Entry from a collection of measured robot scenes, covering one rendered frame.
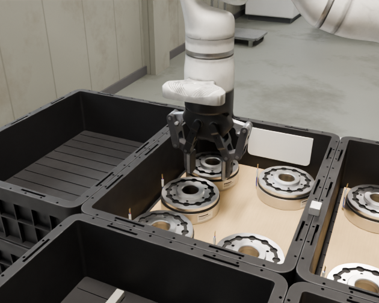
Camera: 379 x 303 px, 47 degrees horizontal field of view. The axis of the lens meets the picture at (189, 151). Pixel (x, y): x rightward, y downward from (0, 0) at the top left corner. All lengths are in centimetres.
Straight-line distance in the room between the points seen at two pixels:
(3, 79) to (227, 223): 216
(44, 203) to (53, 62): 243
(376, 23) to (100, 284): 69
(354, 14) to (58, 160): 66
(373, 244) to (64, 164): 61
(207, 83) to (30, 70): 234
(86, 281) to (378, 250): 44
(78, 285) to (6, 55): 220
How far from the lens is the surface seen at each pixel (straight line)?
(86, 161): 95
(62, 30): 311
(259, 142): 88
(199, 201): 74
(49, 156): 99
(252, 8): 649
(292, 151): 87
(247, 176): 87
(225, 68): 62
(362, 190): 83
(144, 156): 73
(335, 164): 75
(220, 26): 60
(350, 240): 75
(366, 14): 92
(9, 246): 78
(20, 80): 284
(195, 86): 60
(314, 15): 90
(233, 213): 77
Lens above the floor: 128
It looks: 28 degrees down
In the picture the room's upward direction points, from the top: straight up
